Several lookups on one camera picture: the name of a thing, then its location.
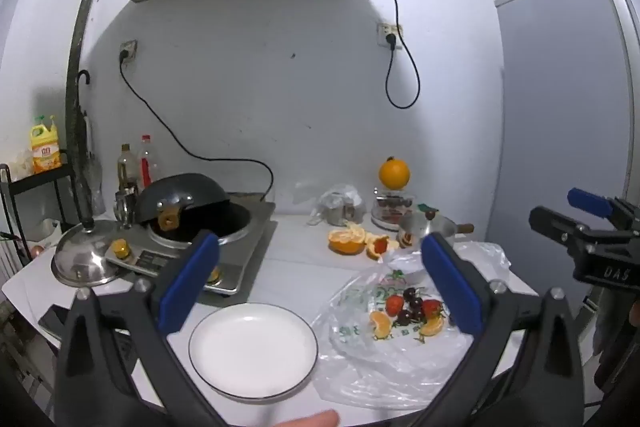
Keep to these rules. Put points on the dark vertical pipe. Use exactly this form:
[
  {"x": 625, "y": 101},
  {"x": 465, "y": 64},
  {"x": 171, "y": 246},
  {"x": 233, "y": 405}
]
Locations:
[{"x": 75, "y": 57}]

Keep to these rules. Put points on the peeled mandarin segment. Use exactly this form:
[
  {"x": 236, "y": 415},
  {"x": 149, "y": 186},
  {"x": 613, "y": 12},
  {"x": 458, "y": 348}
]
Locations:
[
  {"x": 381, "y": 324},
  {"x": 431, "y": 328}
]

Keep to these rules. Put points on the half peeled orange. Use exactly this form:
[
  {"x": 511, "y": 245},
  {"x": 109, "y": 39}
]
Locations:
[{"x": 345, "y": 244}]

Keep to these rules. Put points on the steel induction stove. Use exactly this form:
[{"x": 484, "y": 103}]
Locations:
[{"x": 250, "y": 247}]

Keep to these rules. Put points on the yellow detergent bottle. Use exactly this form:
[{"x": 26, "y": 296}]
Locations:
[{"x": 46, "y": 152}]

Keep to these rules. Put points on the small steel pot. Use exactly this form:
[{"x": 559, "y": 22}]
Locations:
[{"x": 420, "y": 227}]

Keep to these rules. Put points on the clear printed plastic bag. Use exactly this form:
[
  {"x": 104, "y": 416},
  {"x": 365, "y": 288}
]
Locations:
[{"x": 360, "y": 357}]

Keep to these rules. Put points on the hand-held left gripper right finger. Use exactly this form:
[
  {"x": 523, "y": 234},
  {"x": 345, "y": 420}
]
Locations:
[{"x": 452, "y": 289}]

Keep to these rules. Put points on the small white bag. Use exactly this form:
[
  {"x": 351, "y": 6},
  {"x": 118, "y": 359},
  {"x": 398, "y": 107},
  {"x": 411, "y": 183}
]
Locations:
[{"x": 21, "y": 164}]

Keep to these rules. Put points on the black metal rack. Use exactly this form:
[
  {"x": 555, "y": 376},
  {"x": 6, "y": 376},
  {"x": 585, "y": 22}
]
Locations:
[{"x": 35, "y": 179}]

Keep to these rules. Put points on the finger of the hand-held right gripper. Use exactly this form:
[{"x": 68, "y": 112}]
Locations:
[
  {"x": 590, "y": 202},
  {"x": 555, "y": 222}
]

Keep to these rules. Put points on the orange peel piece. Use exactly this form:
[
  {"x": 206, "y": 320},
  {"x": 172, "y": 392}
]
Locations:
[{"x": 382, "y": 247}]

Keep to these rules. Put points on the crumpled clear bag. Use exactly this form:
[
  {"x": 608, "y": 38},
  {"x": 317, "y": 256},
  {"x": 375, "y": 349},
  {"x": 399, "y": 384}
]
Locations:
[{"x": 340, "y": 194}]

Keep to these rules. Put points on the red strawberry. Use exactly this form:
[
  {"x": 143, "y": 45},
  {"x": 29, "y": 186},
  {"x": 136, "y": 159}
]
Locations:
[
  {"x": 431, "y": 308},
  {"x": 394, "y": 304}
]

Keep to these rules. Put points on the black phone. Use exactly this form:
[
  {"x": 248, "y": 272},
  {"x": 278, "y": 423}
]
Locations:
[{"x": 52, "y": 319}]

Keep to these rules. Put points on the white plate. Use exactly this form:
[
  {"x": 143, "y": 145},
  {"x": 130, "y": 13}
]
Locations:
[{"x": 250, "y": 347}]

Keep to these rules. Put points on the red cap clear bottle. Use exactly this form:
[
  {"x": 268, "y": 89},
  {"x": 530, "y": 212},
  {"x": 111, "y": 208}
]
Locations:
[{"x": 147, "y": 167}]

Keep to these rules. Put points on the whole orange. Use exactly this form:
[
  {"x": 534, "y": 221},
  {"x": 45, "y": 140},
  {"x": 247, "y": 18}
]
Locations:
[{"x": 395, "y": 174}]

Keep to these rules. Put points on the cluster of dark cherries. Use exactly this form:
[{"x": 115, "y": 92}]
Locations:
[{"x": 411, "y": 304}]

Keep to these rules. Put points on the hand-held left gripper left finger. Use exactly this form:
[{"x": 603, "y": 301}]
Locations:
[{"x": 187, "y": 289}]

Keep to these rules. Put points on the steel cup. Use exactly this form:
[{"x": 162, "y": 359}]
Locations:
[{"x": 125, "y": 207}]

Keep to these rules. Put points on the clear glass jar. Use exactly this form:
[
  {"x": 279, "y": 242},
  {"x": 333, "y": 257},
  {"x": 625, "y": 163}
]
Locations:
[{"x": 392, "y": 209}]

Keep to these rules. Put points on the white wall socket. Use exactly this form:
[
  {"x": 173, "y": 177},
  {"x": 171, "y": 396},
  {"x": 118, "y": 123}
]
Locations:
[
  {"x": 131, "y": 46},
  {"x": 382, "y": 28}
]

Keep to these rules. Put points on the small grey jar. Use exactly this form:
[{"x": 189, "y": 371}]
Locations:
[{"x": 347, "y": 211}]

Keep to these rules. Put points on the black umbrella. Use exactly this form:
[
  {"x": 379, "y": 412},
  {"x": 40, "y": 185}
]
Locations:
[{"x": 79, "y": 147}]

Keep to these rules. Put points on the grey refrigerator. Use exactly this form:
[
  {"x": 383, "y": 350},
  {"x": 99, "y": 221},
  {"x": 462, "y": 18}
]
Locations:
[{"x": 560, "y": 107}]

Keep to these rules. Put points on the black wok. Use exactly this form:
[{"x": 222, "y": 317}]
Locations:
[{"x": 190, "y": 189}]

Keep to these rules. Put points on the cooking oil bottle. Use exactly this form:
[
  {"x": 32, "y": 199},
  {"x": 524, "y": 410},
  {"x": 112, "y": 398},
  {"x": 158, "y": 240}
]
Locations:
[{"x": 127, "y": 172}]

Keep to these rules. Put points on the steel pot lid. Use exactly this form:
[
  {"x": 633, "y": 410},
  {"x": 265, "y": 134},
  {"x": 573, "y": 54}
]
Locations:
[{"x": 82, "y": 257}]

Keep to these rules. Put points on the yellow green sponge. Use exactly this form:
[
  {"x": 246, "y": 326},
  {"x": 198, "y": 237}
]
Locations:
[{"x": 427, "y": 207}]

